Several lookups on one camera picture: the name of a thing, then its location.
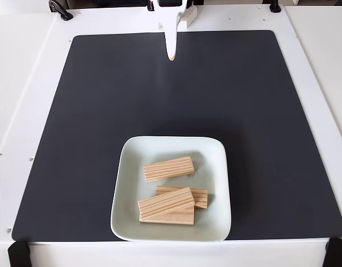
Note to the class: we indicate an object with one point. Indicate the black base clamp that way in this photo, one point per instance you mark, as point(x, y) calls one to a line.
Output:
point(150, 5)

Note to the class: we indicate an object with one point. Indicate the black table mat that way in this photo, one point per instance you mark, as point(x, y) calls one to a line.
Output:
point(76, 139)

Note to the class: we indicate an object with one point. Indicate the white square plate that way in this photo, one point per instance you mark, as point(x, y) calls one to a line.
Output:
point(129, 180)

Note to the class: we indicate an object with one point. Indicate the black table clamp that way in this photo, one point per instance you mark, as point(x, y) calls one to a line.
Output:
point(337, 253)
point(18, 254)
point(61, 9)
point(275, 6)

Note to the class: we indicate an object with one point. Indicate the grooved wooden block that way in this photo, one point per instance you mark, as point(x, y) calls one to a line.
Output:
point(176, 217)
point(169, 169)
point(165, 202)
point(202, 196)

